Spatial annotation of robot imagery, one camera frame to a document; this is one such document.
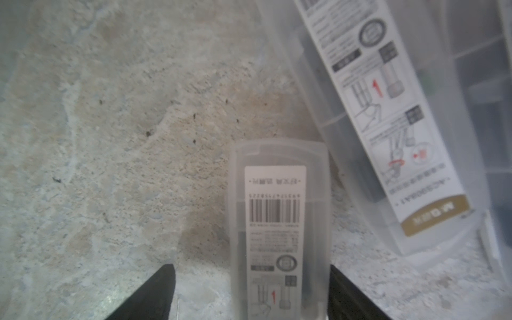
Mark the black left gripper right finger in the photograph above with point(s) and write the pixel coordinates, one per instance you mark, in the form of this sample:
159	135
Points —
347	302

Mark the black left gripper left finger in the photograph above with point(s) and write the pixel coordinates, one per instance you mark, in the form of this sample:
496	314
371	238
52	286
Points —
152	300

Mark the clear compass case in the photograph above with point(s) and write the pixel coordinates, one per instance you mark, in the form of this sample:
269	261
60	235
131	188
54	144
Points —
279	215
479	38
385	98

